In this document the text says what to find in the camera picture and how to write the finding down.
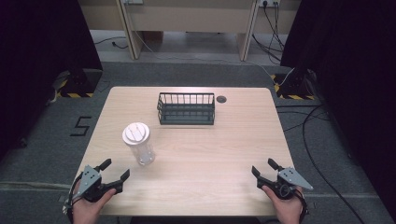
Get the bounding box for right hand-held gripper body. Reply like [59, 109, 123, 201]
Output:
[256, 166, 315, 201]

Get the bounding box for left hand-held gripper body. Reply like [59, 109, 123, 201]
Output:
[73, 164, 124, 203]

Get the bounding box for clear bottle with white lid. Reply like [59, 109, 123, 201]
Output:
[121, 121, 156, 167]

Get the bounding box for black wire basket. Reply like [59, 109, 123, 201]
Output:
[156, 91, 217, 126]

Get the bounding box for person's right hand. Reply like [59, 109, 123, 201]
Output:
[261, 184, 304, 224]

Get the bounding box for person's left hand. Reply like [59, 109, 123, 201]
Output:
[72, 188, 118, 224]

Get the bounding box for black stand base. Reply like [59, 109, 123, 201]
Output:
[57, 68, 104, 99]
[271, 66, 316, 101]

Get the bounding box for black curtain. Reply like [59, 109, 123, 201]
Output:
[279, 0, 396, 216]
[0, 0, 104, 161]

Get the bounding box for beige wooden desk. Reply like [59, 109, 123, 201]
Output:
[78, 0, 301, 62]

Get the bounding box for black wrist strap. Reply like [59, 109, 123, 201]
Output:
[63, 173, 84, 224]
[294, 188, 310, 224]

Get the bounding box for black cable on floor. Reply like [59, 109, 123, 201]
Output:
[93, 36, 129, 50]

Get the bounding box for black hanging cables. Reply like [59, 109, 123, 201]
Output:
[251, 1, 286, 65]

